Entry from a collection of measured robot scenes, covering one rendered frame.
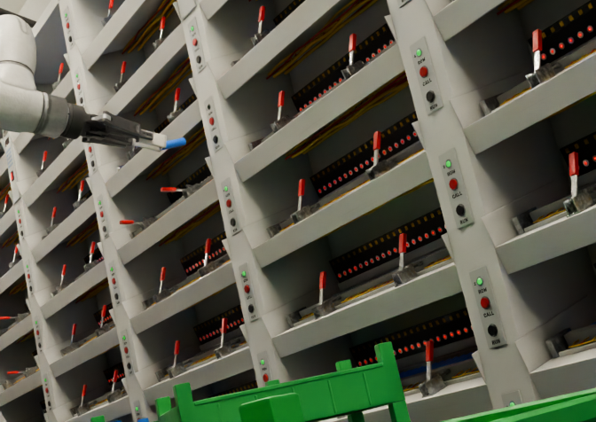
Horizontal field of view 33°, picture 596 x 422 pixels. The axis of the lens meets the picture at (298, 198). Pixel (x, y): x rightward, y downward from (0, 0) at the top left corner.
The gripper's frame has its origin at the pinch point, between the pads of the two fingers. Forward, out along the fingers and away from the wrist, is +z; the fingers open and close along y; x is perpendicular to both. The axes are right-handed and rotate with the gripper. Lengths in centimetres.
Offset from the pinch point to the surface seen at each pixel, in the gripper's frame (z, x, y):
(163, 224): 15.4, 9.9, 23.5
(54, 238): 14, -9, 101
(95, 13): 4, -63, 53
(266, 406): -62, 89, -155
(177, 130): 10.2, -7.8, 6.9
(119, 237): 16, 4, 53
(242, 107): 14.7, -5.2, -16.4
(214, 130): 10.4, -0.5, -11.5
